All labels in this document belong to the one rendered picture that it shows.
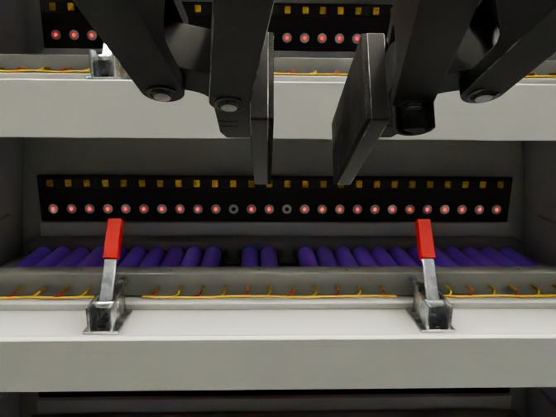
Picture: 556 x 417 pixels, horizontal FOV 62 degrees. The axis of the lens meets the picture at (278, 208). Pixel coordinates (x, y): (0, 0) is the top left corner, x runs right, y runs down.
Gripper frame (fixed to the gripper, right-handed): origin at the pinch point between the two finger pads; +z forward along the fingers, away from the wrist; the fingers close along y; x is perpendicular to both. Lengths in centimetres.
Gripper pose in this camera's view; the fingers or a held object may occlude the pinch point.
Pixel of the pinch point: (308, 122)
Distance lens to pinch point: 18.1
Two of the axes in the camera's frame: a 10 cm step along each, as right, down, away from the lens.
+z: -0.3, 2.4, 9.7
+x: 0.0, -9.7, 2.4
